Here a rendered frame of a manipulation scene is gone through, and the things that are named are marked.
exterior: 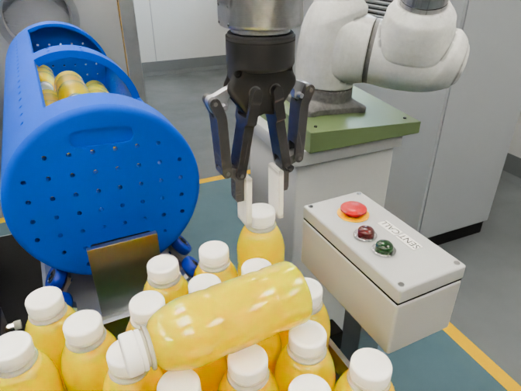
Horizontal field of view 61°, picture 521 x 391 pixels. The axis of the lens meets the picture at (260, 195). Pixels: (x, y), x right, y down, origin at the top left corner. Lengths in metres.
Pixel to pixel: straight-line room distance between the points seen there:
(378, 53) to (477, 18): 1.07
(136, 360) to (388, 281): 0.28
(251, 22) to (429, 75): 0.70
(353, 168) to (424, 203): 1.20
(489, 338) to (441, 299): 1.58
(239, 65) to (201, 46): 5.65
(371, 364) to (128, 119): 0.44
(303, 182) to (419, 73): 0.37
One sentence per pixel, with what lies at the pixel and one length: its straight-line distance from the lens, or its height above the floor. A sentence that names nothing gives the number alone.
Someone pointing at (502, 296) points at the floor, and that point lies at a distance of 2.39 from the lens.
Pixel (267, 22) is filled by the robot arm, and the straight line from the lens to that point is 0.45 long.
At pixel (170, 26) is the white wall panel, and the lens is 5.98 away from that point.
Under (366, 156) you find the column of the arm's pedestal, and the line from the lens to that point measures 1.18.
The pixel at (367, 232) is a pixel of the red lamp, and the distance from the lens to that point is 0.56.
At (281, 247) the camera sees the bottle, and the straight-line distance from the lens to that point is 0.59.
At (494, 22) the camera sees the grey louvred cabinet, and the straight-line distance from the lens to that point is 2.20.
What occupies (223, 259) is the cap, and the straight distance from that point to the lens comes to 0.57.
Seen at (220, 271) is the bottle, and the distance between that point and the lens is 0.58.
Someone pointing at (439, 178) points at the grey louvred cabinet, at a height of 0.44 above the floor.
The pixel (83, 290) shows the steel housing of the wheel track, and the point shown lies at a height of 0.93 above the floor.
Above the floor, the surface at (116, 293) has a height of 0.96.
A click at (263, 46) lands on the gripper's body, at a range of 0.46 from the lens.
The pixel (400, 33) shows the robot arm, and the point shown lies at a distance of 1.06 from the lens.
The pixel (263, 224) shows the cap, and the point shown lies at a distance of 0.57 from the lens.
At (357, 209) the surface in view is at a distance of 0.61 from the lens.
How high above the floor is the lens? 1.42
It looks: 29 degrees down
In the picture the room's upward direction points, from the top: straight up
